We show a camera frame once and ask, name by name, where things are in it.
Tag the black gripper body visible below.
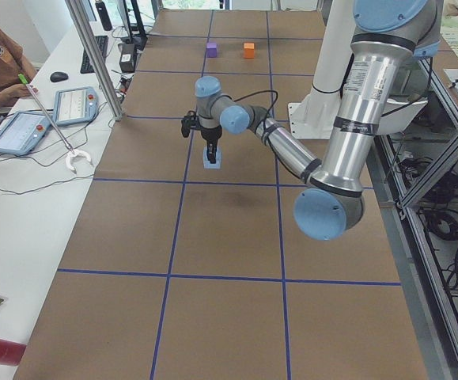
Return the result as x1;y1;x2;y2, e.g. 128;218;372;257
201;126;222;153

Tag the light blue foam block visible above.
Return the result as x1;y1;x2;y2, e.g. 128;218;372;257
202;147;223;171

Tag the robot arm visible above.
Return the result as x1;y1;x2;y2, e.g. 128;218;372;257
182;1;443;240

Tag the purple foam block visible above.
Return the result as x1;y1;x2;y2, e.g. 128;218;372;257
206;41;218;58

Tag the orange foam block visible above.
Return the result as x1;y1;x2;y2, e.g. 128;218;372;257
243;42;255;59

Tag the black power adapter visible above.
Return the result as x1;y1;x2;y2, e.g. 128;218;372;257
119;44;137;73

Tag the reacher grabber stick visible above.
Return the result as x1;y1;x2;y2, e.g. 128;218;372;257
18;73;92;174

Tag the black keyboard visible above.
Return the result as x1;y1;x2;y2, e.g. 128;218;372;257
79;35;110;75

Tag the far blue teach pendant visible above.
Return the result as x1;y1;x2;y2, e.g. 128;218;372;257
53;86;98;127

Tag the blue teach pendant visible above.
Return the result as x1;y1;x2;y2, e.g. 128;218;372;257
53;86;98;127
0;112;51;156

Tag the black computer mouse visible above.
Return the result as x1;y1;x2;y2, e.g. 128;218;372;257
50;71;69;83

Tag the near blue teach pendant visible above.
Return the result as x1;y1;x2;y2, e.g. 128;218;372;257
0;112;51;156

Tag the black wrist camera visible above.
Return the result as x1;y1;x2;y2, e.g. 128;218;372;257
180;110;201;139

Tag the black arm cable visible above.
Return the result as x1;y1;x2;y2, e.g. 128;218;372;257
228;89;280;147

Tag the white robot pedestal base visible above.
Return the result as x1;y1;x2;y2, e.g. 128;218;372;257
289;1;443;139

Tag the aluminium frame post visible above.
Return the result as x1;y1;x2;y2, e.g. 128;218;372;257
65;0;123;121

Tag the aluminium frame rail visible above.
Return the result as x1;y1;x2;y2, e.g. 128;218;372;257
376;51;458;379

